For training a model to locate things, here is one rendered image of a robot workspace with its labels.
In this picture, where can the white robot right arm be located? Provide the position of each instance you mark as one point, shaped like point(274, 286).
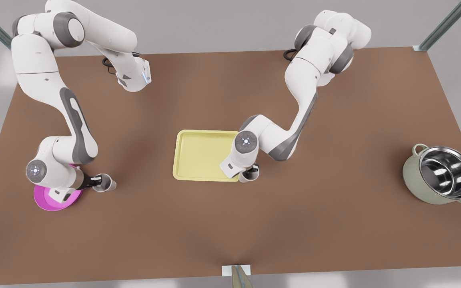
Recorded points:
point(36, 72)

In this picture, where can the magenta round plate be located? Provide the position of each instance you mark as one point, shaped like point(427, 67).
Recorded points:
point(48, 202)

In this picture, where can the yellow rectangular tray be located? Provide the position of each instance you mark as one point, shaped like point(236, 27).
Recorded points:
point(200, 154)

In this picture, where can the pale green steel pot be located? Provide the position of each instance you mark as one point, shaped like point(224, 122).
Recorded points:
point(418, 182)

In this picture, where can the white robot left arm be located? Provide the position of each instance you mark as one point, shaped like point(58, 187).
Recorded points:
point(306, 76)

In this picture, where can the white IKEA cup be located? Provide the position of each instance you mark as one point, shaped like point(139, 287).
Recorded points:
point(245, 177)
point(109, 184)

